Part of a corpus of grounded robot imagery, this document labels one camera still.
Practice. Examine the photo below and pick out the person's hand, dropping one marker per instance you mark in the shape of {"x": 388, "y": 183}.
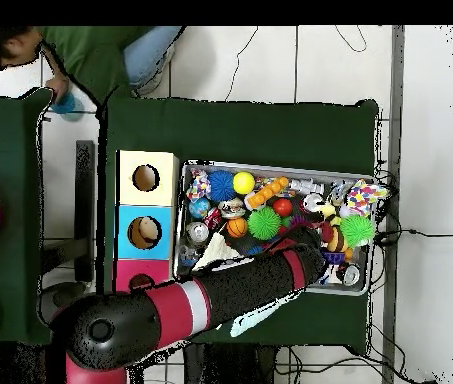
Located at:
{"x": 58, "y": 88}

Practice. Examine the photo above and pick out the cream yellow waffle cloth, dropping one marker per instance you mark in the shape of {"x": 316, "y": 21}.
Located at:
{"x": 218, "y": 252}

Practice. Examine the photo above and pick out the small yellow duck plush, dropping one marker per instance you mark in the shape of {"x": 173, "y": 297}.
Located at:
{"x": 328, "y": 211}

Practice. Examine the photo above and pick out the mint green waffle cloth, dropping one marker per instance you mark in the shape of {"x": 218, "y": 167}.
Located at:
{"x": 254, "y": 316}

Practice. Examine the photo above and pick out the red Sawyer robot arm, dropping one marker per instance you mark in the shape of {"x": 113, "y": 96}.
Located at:
{"x": 178, "y": 308}

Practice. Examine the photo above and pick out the wooden box with three holes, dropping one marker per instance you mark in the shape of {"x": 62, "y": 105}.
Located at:
{"x": 162, "y": 216}

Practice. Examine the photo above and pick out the clear mesh bin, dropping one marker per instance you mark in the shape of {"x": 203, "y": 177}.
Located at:
{"x": 180, "y": 240}

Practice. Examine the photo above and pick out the person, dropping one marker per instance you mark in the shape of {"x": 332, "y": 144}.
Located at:
{"x": 90, "y": 48}

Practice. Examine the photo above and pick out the green covered side table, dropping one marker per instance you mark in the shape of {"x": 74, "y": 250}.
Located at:
{"x": 2, "y": 144}

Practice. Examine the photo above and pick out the dark green tablecloth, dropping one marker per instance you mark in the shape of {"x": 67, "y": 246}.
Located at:
{"x": 242, "y": 128}

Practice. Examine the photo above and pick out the blue spiky rubber ball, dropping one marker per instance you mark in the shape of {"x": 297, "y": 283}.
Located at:
{"x": 222, "y": 186}

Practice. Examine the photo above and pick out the yellow ball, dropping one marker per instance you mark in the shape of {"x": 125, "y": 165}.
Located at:
{"x": 244, "y": 183}

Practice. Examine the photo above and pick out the small orange basketball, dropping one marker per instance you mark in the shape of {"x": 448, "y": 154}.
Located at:
{"x": 237, "y": 227}

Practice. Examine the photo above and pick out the orange plastic toy block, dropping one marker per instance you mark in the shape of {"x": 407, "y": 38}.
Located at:
{"x": 268, "y": 192}

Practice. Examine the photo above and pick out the small green spiky ball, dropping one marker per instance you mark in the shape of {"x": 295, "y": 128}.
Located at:
{"x": 264, "y": 224}

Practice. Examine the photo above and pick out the small red orange ball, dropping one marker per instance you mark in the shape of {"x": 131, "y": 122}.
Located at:
{"x": 283, "y": 207}

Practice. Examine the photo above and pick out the silver toy robot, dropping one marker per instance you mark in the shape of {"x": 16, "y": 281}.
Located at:
{"x": 308, "y": 187}

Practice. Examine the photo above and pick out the purple spiky monster toy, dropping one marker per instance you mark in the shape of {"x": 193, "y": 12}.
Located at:
{"x": 298, "y": 232}

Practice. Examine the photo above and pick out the green spiky rubber ball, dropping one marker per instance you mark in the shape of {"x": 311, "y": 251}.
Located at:
{"x": 358, "y": 230}

